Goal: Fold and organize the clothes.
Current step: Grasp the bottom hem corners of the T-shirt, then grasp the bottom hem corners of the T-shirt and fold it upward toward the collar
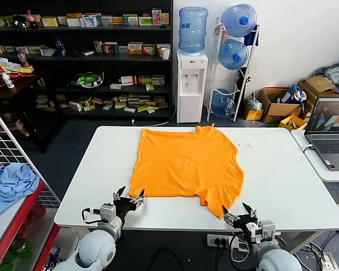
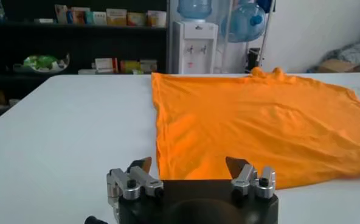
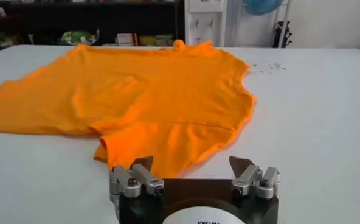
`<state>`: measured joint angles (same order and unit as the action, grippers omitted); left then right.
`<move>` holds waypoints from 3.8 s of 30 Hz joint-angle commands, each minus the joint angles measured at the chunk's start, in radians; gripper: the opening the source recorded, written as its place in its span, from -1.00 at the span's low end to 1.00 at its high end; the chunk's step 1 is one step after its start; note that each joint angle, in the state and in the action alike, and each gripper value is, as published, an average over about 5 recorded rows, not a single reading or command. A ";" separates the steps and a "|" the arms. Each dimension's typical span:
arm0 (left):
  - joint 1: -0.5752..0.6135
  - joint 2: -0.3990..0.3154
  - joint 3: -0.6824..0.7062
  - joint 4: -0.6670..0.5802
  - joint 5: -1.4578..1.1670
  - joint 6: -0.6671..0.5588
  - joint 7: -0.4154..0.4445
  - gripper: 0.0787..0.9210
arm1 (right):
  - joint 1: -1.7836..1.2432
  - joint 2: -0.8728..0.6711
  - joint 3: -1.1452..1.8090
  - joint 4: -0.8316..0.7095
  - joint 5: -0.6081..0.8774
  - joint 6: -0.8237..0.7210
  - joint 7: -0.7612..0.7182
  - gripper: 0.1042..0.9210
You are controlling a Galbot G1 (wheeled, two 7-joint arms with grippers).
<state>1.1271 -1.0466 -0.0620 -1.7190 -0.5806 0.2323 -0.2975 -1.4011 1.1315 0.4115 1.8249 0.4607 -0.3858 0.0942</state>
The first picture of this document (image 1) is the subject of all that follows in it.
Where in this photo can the red framed cart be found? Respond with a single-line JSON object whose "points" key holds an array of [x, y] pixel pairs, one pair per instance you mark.
{"points": [[17, 226]]}

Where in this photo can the red white medicine box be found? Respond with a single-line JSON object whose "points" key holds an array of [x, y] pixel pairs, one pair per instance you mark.
{"points": [[106, 47]]}

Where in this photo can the large white table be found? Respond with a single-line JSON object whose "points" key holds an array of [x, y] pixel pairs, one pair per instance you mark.
{"points": [[271, 183]]}

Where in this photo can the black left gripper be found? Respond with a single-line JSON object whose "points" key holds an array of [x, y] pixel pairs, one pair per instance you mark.
{"points": [[124, 206]]}

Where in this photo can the dark wooden table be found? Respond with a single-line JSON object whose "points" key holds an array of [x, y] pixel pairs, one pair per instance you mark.
{"points": [[25, 84]]}

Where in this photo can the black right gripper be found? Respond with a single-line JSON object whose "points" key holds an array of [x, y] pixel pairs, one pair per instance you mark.
{"points": [[247, 224]]}

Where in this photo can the small green box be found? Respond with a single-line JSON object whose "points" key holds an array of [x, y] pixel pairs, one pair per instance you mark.
{"points": [[149, 87]]}

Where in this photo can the shiny black helmet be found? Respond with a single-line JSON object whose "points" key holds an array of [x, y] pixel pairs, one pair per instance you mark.
{"points": [[19, 21]]}

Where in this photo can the black metal stand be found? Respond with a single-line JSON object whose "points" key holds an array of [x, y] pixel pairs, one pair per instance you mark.
{"points": [[247, 80]]}

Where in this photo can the striped grey clothes pile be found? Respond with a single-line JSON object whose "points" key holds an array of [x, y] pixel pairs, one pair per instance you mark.
{"points": [[337, 73]]}

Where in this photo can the white yellow medicine box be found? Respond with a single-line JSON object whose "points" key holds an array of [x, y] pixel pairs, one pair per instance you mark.
{"points": [[135, 48]]}

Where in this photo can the black shelf unit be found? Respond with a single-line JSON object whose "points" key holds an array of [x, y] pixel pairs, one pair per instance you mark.
{"points": [[115, 57]]}

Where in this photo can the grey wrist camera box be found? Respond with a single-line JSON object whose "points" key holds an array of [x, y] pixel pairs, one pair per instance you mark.
{"points": [[107, 210], [268, 228]]}

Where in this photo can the yellow green medicine box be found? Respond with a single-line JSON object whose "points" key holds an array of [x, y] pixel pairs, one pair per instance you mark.
{"points": [[50, 22]]}

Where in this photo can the small white bottle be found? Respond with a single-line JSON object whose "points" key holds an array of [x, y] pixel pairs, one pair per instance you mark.
{"points": [[8, 81]]}

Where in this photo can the large brown cardboard box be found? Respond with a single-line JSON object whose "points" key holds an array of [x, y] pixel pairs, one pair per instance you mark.
{"points": [[319, 84]]}

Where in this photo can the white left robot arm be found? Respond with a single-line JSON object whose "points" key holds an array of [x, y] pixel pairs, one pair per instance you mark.
{"points": [[97, 248]]}

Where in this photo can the glass bowl green packets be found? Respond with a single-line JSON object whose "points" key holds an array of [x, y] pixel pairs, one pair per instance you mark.
{"points": [[87, 79]]}

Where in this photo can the crumpled light blue cloth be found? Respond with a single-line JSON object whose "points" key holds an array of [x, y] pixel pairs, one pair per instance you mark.
{"points": [[11, 183]]}

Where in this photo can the red trimmed cardboard box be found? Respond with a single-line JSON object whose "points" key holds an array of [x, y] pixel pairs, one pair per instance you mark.
{"points": [[279, 110]]}

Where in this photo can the yellow open bin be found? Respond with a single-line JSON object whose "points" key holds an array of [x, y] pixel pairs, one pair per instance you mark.
{"points": [[288, 121]]}

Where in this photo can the white power strip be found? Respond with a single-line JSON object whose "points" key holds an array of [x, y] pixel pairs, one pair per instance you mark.
{"points": [[217, 241]]}

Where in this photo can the blue drink bottle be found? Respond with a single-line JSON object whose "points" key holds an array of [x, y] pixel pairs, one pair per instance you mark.
{"points": [[60, 48]]}

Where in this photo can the dark blue hanging cloth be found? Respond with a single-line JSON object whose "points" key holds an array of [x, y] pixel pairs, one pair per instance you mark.
{"points": [[252, 38]]}

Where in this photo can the white water dispenser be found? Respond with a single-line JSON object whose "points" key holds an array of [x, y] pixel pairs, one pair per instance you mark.
{"points": [[189, 107]]}

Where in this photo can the purple drink bottle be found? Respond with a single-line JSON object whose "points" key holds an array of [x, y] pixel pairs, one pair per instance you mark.
{"points": [[22, 57]]}

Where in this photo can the tall pink white box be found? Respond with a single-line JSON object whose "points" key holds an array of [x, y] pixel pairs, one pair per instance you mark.
{"points": [[156, 17]]}

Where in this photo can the labelled blue water jug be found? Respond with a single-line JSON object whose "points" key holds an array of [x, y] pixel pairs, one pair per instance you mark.
{"points": [[192, 31]]}

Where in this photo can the grey open laptop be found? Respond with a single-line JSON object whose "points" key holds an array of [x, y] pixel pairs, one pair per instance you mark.
{"points": [[330, 146]]}

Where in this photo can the white teal medicine box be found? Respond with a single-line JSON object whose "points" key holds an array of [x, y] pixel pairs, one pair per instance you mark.
{"points": [[130, 20]]}

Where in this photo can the orange t-shirt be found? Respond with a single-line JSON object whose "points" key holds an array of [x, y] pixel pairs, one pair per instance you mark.
{"points": [[183, 163]]}

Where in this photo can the blue white medicine box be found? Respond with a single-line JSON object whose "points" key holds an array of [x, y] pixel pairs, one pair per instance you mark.
{"points": [[89, 21]]}

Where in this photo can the small white side table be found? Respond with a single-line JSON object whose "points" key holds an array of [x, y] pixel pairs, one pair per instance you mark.
{"points": [[313, 165]]}

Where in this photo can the flat white box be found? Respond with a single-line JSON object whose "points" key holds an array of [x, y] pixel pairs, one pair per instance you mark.
{"points": [[115, 86]]}

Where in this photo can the cola bottle red cap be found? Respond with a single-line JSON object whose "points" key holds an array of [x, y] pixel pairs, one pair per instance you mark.
{"points": [[32, 19]]}

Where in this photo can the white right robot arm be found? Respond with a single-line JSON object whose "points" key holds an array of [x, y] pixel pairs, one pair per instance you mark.
{"points": [[279, 259]]}

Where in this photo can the white paper cup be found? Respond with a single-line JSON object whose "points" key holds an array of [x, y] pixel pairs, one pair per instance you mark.
{"points": [[165, 53]]}

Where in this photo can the paper and snack pile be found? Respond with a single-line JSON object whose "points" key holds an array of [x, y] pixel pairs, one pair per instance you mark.
{"points": [[8, 66]]}

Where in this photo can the small yellow orange box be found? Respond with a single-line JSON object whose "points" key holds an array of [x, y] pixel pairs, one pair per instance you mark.
{"points": [[165, 18]]}

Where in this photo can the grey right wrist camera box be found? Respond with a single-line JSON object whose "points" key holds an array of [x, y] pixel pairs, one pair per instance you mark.
{"points": [[268, 228]]}

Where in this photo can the green plastic bottle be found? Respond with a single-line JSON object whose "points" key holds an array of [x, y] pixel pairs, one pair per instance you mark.
{"points": [[22, 248]]}

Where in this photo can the white box red stripe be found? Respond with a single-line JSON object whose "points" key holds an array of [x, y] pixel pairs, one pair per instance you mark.
{"points": [[128, 80]]}

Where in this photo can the blue shopping bag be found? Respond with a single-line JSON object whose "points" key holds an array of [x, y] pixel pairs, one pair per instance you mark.
{"points": [[292, 94]]}

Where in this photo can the clear plastic bag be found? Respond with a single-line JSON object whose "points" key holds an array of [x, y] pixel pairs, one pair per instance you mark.
{"points": [[254, 103]]}

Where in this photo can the white metal jug rack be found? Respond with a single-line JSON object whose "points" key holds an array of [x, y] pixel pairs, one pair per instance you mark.
{"points": [[237, 110]]}

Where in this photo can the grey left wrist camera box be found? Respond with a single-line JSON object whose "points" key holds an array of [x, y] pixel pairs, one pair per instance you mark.
{"points": [[107, 210]]}

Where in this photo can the white orange medicine box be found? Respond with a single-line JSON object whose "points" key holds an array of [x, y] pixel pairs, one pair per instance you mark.
{"points": [[159, 48]]}

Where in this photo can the orange green medicine box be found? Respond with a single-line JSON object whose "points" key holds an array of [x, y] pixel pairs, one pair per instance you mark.
{"points": [[149, 50]]}

